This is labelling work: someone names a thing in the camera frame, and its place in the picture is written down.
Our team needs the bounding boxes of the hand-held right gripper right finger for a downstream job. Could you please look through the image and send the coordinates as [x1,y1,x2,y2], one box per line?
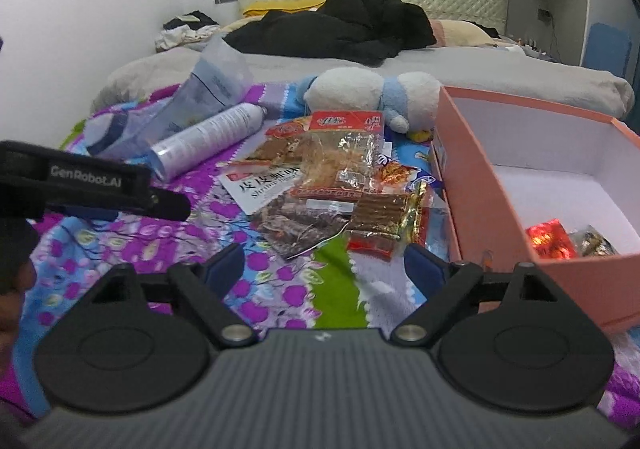
[390,243,561,347]

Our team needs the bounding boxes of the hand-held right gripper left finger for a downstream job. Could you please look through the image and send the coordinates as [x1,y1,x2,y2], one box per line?
[90,243,258,350]

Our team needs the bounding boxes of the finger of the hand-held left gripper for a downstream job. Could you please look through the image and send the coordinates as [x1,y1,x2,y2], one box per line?
[145,186,192,222]

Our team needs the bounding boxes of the gold-edged brown stick packet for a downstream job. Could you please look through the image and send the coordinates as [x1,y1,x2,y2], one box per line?
[345,179,431,260]

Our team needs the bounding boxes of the dark clear snack packet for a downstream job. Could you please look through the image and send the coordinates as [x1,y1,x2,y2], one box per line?
[252,194,351,261]

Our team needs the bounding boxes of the white printed snack packet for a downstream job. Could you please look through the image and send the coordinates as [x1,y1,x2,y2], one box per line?
[220,164,306,216]

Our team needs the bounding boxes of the blue snack packet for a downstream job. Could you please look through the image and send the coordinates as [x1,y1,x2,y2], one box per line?
[375,151,446,200]

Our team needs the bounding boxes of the brown dried meat packet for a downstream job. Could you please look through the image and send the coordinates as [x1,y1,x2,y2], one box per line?
[245,121,313,167]

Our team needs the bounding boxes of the red foil snack packet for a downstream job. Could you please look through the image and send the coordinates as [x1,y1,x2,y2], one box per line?
[526,222,578,261]

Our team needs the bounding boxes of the clear packet with red label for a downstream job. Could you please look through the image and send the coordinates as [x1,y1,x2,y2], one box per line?
[290,110,386,202]

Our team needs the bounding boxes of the small clear snack packet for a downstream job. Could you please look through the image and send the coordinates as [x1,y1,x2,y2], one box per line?
[570,225,621,257]

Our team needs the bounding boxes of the pink cardboard box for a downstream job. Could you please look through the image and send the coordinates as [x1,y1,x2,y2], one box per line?
[431,85,640,332]

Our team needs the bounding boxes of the person's left hand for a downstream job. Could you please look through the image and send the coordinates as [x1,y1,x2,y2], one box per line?
[0,259,40,335]

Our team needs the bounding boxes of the floral printed bed sheet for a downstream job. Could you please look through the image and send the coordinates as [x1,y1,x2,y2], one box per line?
[10,81,640,425]

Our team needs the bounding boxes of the white spray can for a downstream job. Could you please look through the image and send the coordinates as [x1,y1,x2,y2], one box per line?
[150,103,266,182]

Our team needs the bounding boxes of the clear plastic bag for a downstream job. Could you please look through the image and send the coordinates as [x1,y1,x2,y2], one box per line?
[82,36,256,160]

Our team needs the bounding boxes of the pile of white and black clothes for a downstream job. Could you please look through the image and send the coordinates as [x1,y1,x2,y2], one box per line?
[155,10,221,52]

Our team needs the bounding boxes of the white and blue plush toy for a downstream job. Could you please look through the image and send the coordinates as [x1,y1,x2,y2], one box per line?
[302,69,443,134]

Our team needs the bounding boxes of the grey duvet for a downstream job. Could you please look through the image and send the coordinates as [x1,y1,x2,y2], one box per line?
[90,36,636,124]

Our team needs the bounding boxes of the yellow blanket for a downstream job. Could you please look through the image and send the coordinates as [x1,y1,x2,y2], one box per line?
[242,0,331,17]

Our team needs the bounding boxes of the pink and beige pillow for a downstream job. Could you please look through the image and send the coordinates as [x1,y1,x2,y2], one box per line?
[430,19,501,48]

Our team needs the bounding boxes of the small black garment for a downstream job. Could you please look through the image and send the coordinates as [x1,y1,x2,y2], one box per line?
[467,20,501,38]

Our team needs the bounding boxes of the black clothing heap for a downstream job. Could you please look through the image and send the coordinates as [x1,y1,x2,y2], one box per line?
[222,0,438,67]

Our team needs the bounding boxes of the blue panel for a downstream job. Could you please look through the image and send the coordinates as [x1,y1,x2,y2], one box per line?
[585,21,632,78]

